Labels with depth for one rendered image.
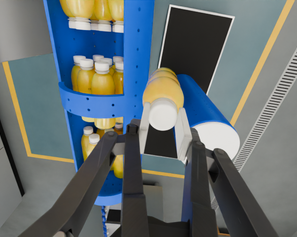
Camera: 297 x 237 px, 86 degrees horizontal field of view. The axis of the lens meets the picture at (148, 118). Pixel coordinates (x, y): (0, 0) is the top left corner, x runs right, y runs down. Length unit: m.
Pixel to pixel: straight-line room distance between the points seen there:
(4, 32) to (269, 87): 2.08
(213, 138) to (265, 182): 2.26
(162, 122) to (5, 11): 0.88
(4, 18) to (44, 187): 2.59
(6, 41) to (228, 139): 1.06
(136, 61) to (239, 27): 1.42
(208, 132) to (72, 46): 0.62
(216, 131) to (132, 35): 0.52
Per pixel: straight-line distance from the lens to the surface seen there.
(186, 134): 0.16
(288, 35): 2.00
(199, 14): 1.51
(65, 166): 2.64
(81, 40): 0.66
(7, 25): 0.99
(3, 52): 0.96
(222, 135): 0.76
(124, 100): 0.45
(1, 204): 3.07
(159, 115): 0.21
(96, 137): 0.65
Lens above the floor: 1.62
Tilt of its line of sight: 62 degrees down
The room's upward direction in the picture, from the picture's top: 176 degrees counter-clockwise
